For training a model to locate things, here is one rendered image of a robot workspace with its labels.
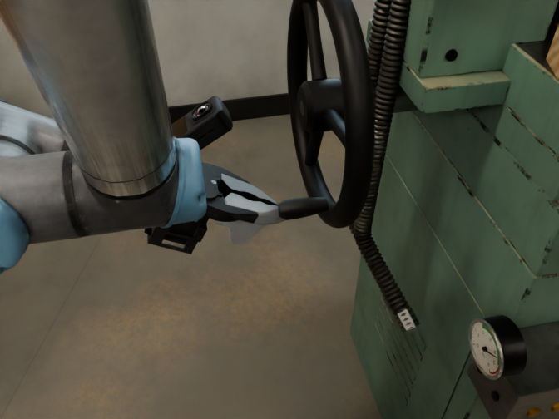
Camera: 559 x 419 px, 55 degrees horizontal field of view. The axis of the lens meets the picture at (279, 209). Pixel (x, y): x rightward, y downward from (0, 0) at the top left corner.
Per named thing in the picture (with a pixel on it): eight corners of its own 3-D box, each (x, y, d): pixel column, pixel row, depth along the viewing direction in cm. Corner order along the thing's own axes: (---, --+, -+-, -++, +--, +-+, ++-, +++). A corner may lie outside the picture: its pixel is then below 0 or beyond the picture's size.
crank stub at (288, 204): (274, 199, 63) (278, 200, 61) (322, 193, 64) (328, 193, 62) (278, 220, 63) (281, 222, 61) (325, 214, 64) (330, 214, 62)
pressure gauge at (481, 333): (458, 350, 61) (477, 306, 56) (489, 344, 62) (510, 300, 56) (486, 401, 57) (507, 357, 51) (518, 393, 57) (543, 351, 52)
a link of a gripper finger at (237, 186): (264, 229, 70) (198, 209, 66) (285, 194, 67) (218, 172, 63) (268, 244, 67) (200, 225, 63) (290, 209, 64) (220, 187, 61)
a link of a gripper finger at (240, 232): (268, 244, 67) (200, 225, 63) (290, 209, 65) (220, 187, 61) (272, 261, 65) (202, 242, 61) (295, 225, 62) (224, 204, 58)
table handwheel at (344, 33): (268, 22, 76) (313, -82, 47) (401, 12, 79) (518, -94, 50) (294, 224, 77) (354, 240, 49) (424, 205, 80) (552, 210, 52)
